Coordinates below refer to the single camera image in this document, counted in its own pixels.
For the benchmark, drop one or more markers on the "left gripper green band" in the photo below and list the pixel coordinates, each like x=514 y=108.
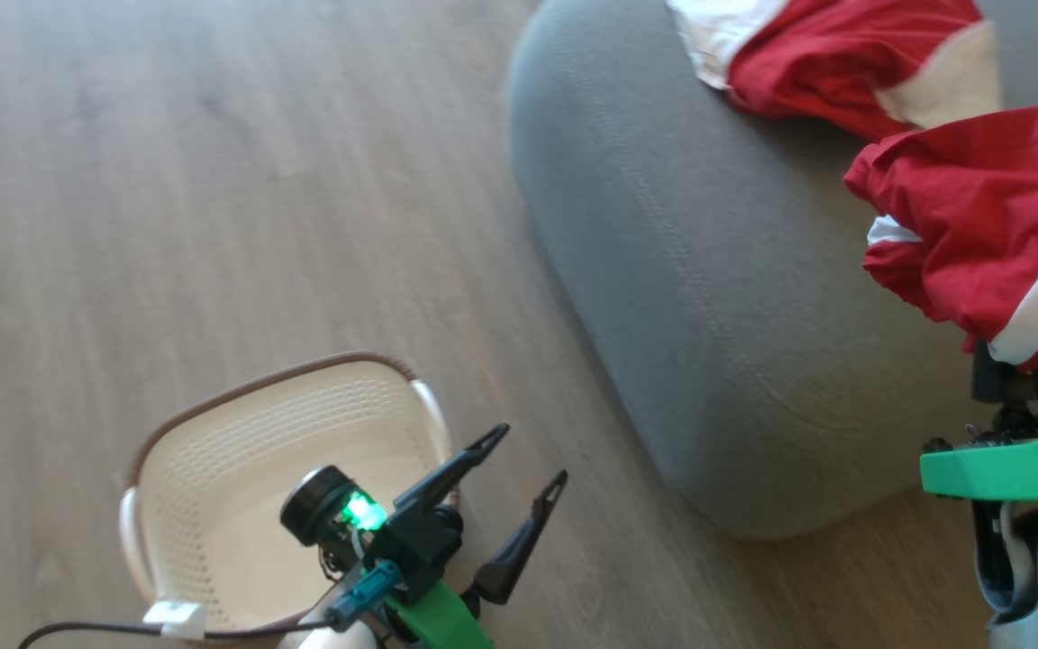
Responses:
x=438 y=622

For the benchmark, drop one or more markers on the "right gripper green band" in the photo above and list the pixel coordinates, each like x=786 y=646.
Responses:
x=1015 y=469

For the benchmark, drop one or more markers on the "red garment with white trim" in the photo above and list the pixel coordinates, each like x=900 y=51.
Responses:
x=978 y=216

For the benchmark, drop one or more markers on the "red garment with white panel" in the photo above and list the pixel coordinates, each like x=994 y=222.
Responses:
x=816 y=63

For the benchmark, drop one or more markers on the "left white grey robot arm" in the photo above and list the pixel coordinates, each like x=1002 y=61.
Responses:
x=321 y=638

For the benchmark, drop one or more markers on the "cream plastic laundry basket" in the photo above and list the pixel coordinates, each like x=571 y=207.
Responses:
x=249 y=469

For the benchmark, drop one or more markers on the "grey fabric sofa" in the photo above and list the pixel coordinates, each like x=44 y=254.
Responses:
x=717 y=297

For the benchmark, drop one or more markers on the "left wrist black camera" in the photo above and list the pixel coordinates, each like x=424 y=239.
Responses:
x=366 y=527

